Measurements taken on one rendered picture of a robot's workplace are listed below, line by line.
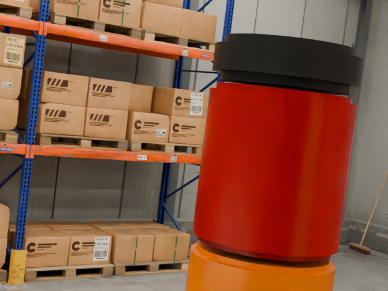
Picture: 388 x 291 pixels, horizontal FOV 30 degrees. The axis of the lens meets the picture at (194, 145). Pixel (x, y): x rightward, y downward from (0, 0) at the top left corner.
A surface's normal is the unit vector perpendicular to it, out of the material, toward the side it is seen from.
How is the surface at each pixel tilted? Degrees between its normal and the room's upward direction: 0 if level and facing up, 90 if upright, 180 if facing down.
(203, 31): 93
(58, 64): 90
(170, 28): 95
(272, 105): 90
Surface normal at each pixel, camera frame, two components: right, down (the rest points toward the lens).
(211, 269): -0.72, -0.04
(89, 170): 0.61, 0.12
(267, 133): -0.28, 0.03
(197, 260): -0.87, -0.07
